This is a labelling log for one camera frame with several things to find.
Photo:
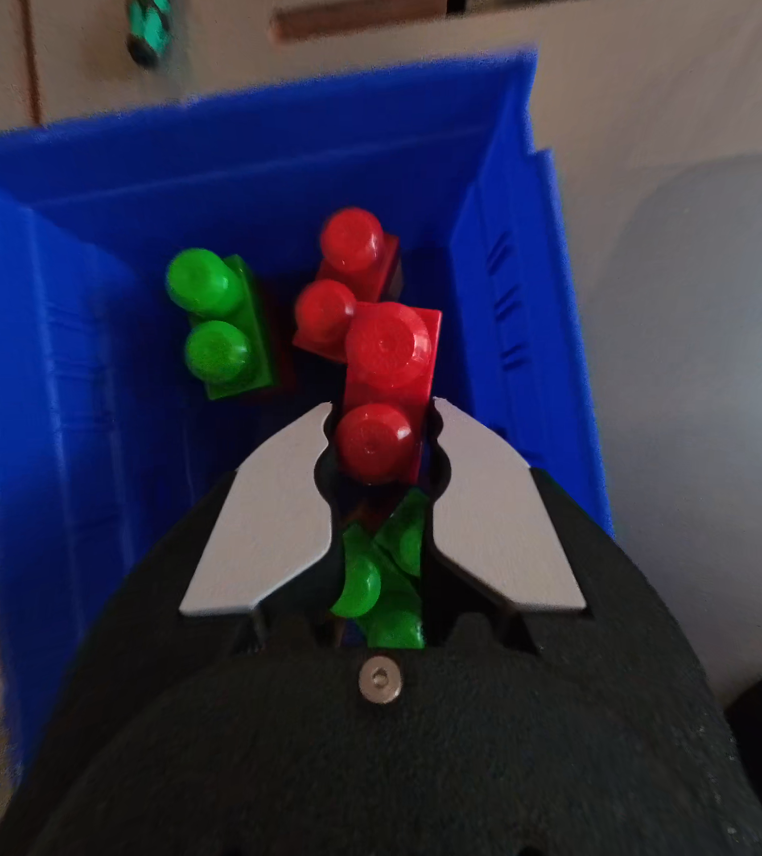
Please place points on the blue bin with white label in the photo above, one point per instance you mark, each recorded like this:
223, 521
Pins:
87, 401

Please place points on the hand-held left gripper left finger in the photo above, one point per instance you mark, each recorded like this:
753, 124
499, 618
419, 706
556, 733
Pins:
261, 535

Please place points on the green two-stud mega block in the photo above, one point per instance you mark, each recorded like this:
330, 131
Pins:
405, 535
214, 321

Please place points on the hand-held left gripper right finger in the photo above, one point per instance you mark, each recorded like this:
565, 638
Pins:
508, 535

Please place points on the red two-stud mega block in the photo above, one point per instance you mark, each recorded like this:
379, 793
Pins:
388, 355

